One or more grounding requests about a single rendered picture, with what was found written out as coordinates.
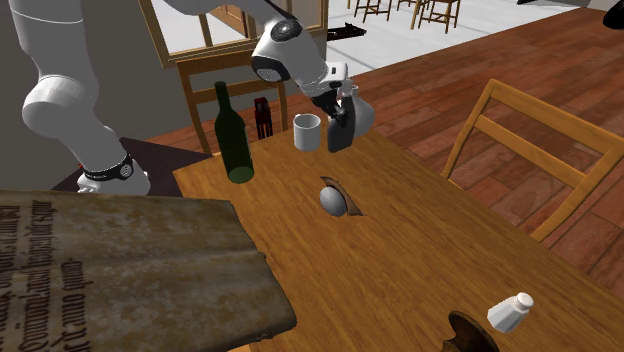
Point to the white salt shaker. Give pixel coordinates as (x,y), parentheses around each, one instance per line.
(507,314)

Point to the light wooden slatted chair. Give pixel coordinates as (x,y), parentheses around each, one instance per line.
(531,146)

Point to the dark robot stand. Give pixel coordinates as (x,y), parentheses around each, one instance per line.
(156,163)

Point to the old printed brown book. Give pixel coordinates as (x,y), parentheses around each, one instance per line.
(136,273)

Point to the white cup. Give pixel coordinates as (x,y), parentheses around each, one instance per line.
(307,134)

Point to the black flat floor object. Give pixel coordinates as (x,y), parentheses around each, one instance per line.
(343,31)

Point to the dark green wine bottle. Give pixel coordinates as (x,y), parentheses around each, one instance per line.
(233,136)

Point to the wooden table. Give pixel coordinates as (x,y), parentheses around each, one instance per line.
(400,268)

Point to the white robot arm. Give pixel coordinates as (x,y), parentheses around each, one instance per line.
(58,107)

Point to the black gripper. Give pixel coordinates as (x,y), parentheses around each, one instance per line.
(327,103)

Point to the dark brown round bowl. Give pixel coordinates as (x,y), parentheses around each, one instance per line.
(470,336)

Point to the grey egg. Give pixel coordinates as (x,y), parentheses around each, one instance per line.
(332,202)

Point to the wooden dining chair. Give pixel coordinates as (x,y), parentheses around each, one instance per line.
(373,7)
(438,12)

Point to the black rounded object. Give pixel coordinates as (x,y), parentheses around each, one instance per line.
(615,17)

